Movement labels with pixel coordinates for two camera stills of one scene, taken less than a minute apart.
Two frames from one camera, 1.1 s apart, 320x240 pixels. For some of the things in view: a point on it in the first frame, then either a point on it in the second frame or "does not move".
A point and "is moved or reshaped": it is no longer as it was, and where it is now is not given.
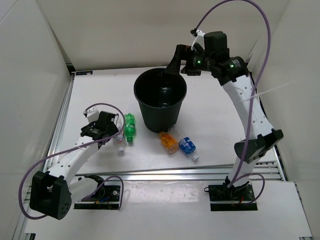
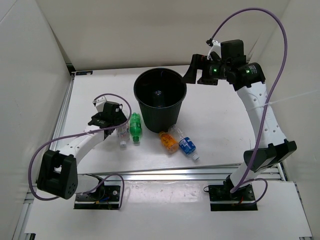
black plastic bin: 160,97 does not move
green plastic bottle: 129,126 is moved or reshaped
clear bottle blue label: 186,143 does not move
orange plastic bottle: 170,143 does not move
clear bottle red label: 119,143 is moved or reshaped
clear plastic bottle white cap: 164,98 to 158,100
